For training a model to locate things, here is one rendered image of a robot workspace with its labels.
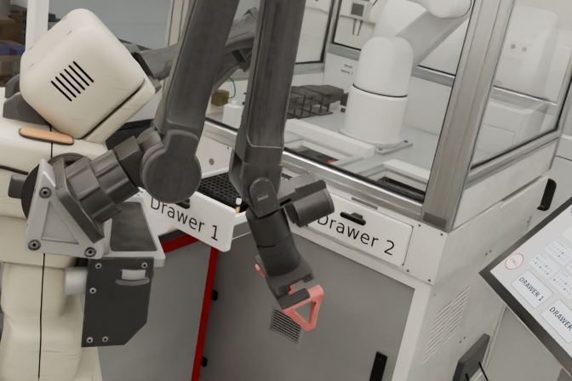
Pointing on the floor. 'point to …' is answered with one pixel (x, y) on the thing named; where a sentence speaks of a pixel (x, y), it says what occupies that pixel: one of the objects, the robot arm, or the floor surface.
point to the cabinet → (352, 318)
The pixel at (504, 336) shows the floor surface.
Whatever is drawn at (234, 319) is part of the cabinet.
